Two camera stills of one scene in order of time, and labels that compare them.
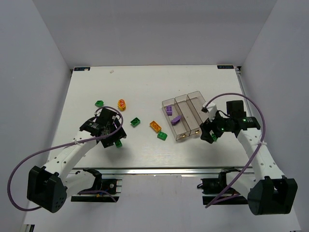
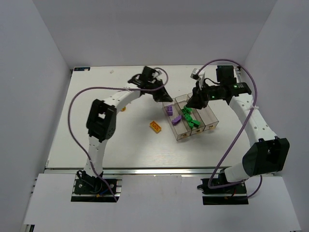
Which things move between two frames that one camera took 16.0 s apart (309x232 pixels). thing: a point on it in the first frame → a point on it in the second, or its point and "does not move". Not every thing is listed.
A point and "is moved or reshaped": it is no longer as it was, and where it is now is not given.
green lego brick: [214, 137] → [188, 117]
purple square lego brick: [169, 109] does not move
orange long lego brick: [155, 126] does not move
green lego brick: [135, 122] → [186, 111]
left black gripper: [112, 137] → [157, 89]
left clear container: [175, 118] does not move
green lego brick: [99, 103] is moved or reshaped
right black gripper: [208, 132] → [201, 94]
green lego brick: [162, 136] → [196, 123]
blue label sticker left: [81, 68] does not move
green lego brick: [119, 144] → [191, 124]
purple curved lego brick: [175, 120] does not move
